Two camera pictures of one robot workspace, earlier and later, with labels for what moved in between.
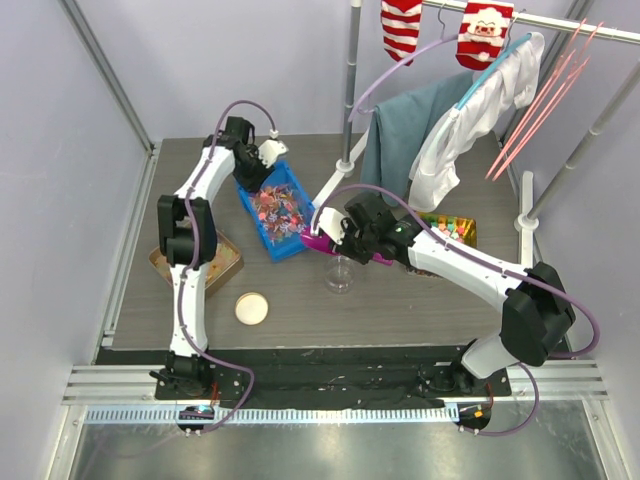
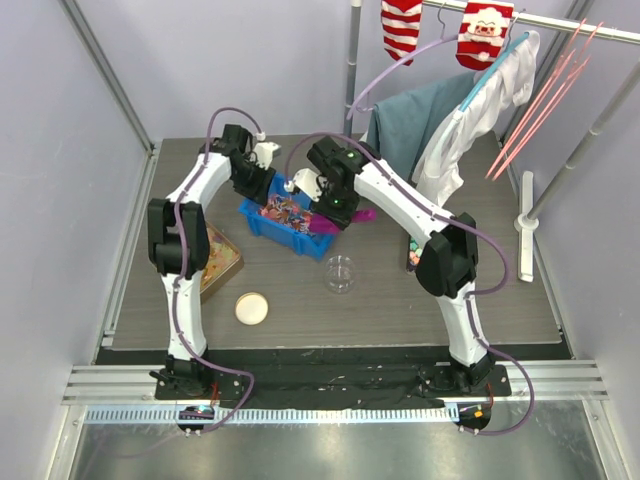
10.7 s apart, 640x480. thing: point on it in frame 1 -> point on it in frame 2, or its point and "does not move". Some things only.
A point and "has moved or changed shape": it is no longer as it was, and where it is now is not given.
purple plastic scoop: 322,245 has moved or changed shape
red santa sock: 483,32 does not move
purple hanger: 363,103 does not move
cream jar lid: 251,308 does not move
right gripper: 344,248 -> 341,217
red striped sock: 401,23 does not move
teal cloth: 399,128 does not move
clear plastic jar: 339,274 does not move
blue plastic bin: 280,210 has moved or changed shape
